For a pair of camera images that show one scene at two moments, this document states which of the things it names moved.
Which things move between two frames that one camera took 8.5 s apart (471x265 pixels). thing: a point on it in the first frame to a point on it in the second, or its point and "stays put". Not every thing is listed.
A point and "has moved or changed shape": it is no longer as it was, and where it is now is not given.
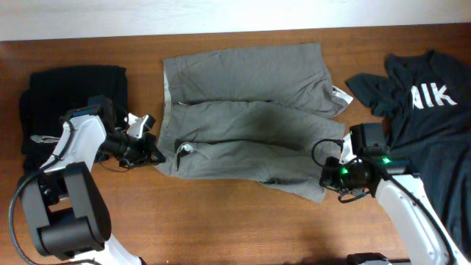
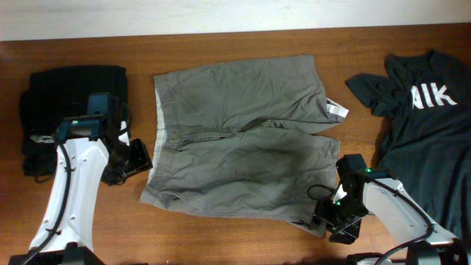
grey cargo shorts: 252,115 has moved or changed shape
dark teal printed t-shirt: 425,100 stays put
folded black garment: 53,93 stays put
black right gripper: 327,178 to 345,235
